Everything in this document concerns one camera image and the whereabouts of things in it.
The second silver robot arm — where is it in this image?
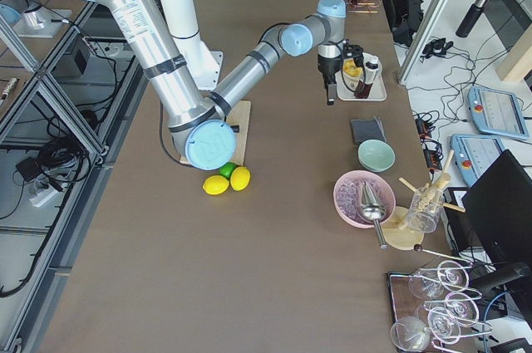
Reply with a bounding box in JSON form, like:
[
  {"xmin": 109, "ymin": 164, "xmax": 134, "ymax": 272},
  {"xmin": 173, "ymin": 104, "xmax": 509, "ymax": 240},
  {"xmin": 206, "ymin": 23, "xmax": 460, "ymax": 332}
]
[{"xmin": 1, "ymin": 0, "xmax": 72, "ymax": 38}]

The mint green bowl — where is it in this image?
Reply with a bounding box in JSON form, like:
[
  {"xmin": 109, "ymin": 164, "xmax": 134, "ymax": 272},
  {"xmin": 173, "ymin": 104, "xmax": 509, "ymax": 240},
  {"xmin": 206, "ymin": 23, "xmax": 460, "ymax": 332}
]
[{"xmin": 357, "ymin": 140, "xmax": 396, "ymax": 173}]

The dark tea bottle on tray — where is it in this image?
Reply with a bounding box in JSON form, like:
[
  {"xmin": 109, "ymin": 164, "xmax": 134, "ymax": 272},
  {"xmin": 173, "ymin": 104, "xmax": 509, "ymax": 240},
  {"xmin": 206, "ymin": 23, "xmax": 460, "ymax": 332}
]
[{"xmin": 354, "ymin": 56, "xmax": 380, "ymax": 99}]

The yellow lemon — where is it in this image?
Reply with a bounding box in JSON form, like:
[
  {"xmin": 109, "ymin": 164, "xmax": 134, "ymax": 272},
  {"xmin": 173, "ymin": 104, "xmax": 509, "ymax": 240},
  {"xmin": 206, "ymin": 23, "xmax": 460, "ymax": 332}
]
[
  {"xmin": 202, "ymin": 174, "xmax": 229, "ymax": 196},
  {"xmin": 229, "ymin": 166, "xmax": 251, "ymax": 191}
]

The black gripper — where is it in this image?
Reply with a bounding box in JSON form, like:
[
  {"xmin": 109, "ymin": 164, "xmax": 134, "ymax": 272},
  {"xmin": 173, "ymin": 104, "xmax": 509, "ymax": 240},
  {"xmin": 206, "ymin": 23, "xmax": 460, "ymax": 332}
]
[{"xmin": 318, "ymin": 44, "xmax": 342, "ymax": 105}]

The pink bowl with ice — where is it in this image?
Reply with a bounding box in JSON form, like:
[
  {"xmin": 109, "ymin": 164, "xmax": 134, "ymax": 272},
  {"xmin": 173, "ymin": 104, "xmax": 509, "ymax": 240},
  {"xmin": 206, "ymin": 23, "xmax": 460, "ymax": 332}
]
[{"xmin": 333, "ymin": 170, "xmax": 396, "ymax": 228}]

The wooden mug tree stand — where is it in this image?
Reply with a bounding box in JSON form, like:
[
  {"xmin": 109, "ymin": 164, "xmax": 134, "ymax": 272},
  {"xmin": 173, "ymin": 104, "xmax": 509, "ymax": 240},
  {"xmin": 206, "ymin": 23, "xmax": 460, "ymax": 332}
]
[{"xmin": 383, "ymin": 150, "xmax": 465, "ymax": 250}]

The blue teach pendant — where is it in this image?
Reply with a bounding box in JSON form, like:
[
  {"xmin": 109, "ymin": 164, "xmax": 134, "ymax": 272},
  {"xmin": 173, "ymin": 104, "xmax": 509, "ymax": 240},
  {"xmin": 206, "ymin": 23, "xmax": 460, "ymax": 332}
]
[
  {"xmin": 450, "ymin": 134, "xmax": 505, "ymax": 187},
  {"xmin": 467, "ymin": 86, "xmax": 530, "ymax": 140}
]

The green lime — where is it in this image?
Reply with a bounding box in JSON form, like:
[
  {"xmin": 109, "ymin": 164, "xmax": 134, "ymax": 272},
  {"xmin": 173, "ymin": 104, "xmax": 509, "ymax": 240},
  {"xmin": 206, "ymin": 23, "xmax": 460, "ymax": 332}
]
[{"xmin": 218, "ymin": 162, "xmax": 238, "ymax": 179}]

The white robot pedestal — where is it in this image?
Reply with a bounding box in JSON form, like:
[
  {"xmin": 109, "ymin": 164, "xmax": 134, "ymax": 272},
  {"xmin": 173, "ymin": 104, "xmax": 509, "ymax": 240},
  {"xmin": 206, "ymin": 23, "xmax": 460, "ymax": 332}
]
[{"xmin": 161, "ymin": 0, "xmax": 223, "ymax": 91}]

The cream rabbit tray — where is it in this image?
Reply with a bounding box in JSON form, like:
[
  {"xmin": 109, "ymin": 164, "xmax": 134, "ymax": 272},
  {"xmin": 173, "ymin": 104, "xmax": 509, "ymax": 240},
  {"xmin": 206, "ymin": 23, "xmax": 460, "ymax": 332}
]
[{"xmin": 336, "ymin": 52, "xmax": 387, "ymax": 101}]

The black thermos bottle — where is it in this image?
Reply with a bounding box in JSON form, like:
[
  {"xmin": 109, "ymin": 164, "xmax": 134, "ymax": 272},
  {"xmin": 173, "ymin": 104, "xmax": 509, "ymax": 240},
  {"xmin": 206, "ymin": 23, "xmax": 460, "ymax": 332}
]
[{"xmin": 455, "ymin": 0, "xmax": 490, "ymax": 38}]

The wine glass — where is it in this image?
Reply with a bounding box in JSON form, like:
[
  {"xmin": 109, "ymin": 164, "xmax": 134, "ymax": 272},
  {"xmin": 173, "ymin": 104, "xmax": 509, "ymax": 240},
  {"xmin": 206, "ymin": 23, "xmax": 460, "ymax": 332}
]
[
  {"xmin": 444, "ymin": 292, "xmax": 479, "ymax": 327},
  {"xmin": 408, "ymin": 268, "xmax": 445, "ymax": 300},
  {"xmin": 390, "ymin": 316, "xmax": 431, "ymax": 352},
  {"xmin": 436, "ymin": 260, "xmax": 469, "ymax": 292}
]

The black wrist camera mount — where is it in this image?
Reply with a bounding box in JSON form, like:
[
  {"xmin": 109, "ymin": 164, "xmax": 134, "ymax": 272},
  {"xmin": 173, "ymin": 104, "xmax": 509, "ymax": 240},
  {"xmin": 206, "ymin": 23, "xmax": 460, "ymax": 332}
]
[{"xmin": 342, "ymin": 39, "xmax": 364, "ymax": 67}]

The clear glass mug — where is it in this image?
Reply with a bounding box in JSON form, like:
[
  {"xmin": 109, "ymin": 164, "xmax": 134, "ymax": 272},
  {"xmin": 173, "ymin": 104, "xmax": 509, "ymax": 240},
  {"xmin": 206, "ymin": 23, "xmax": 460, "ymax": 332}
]
[{"xmin": 405, "ymin": 186, "xmax": 443, "ymax": 233}]

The grey folded cloth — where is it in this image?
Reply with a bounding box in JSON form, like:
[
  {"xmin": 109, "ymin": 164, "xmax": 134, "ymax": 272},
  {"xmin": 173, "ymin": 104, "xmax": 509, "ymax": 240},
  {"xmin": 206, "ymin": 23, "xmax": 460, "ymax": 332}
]
[{"xmin": 350, "ymin": 117, "xmax": 387, "ymax": 145}]

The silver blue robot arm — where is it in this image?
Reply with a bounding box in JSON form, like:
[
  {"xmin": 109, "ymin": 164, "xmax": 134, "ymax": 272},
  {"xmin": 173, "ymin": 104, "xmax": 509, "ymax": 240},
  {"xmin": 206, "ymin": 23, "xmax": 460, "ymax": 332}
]
[{"xmin": 92, "ymin": 0, "xmax": 347, "ymax": 170}]

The bamboo cutting board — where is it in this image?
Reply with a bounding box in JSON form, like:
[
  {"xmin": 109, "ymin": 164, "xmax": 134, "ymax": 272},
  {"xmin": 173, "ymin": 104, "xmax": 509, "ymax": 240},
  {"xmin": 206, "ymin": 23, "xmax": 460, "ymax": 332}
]
[{"xmin": 180, "ymin": 101, "xmax": 251, "ymax": 170}]

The aluminium frame post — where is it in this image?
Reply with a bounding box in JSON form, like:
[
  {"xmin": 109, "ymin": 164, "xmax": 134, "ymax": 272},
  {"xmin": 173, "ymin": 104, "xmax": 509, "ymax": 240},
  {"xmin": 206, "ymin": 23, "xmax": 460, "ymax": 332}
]
[{"xmin": 397, "ymin": 0, "xmax": 449, "ymax": 86}]

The metal ice scoop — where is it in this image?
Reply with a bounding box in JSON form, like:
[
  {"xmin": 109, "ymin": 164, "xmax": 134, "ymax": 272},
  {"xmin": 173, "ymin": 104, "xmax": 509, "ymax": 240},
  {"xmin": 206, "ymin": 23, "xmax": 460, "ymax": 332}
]
[{"xmin": 357, "ymin": 181, "xmax": 387, "ymax": 249}]

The black computer monitor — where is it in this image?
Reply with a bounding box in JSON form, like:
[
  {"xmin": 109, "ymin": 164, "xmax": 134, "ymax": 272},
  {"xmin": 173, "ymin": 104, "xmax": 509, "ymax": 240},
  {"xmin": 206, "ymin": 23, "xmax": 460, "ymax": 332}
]
[{"xmin": 463, "ymin": 150, "xmax": 531, "ymax": 265}]

